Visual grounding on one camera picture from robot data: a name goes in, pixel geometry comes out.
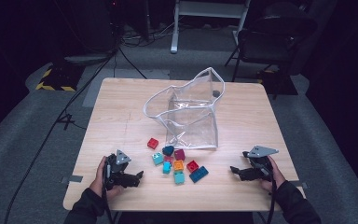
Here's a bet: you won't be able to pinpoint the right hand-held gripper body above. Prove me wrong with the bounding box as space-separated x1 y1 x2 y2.
246 145 280 182

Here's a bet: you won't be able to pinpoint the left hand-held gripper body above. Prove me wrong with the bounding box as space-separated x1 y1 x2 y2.
103 149 132 190

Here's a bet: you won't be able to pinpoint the teal toy block white dots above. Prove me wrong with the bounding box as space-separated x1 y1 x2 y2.
151 151 165 166

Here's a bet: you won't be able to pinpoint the red toy block white dots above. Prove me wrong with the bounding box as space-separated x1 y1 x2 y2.
146 137 159 150

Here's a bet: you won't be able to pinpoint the dark blue toy block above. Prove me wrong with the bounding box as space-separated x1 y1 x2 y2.
161 145 175 157

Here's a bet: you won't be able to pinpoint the long blue toy block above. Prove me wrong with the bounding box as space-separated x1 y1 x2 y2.
188 165 210 184

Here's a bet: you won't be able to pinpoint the magenta toy block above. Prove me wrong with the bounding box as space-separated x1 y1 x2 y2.
173 148 186 161

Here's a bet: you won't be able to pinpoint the clear plastic bag white trim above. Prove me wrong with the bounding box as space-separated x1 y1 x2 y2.
143 66 227 149

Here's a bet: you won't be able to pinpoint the person's right hand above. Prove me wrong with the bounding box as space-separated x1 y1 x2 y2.
260 155 287 194

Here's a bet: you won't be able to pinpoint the person's left hand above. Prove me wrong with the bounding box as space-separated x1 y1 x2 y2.
89 155 125 201

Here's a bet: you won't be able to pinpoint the black base yellow striped edge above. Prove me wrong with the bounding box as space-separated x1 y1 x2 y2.
255 68 298 96
35 63 85 92

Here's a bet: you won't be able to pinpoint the black chair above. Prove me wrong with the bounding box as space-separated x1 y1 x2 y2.
224 1 319 83

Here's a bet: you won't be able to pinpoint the black equipment stand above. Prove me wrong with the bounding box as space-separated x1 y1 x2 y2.
50 0 120 66

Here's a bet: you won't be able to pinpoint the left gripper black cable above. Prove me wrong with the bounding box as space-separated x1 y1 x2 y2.
102 162 115 224

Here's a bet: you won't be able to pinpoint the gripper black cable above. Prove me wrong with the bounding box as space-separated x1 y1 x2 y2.
102 162 115 224
266 175 278 224

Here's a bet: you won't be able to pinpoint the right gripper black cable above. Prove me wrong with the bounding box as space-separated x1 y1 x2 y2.
266 175 278 224

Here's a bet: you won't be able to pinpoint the thick black floor cable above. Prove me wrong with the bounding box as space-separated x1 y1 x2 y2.
3 46 120 224

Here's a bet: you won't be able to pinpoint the thin black floor cable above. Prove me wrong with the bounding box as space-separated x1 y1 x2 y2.
117 46 148 79

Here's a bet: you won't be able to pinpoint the tangle of floor cables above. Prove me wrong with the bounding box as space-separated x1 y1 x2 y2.
119 22 181 48

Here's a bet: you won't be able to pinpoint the white desk frame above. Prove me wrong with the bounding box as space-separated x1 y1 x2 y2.
170 0 252 54

